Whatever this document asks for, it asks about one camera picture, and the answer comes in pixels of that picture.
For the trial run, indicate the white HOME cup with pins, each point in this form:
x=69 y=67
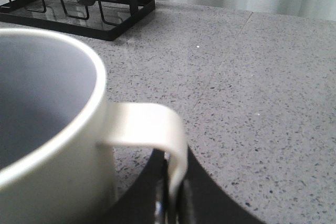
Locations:
x=58 y=130

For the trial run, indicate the black wire mug rack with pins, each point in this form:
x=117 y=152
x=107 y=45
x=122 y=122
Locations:
x=105 y=19

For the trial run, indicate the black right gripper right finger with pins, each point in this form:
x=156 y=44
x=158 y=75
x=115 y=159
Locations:
x=201 y=200

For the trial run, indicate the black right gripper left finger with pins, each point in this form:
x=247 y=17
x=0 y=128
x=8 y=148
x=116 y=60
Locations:
x=145 y=201

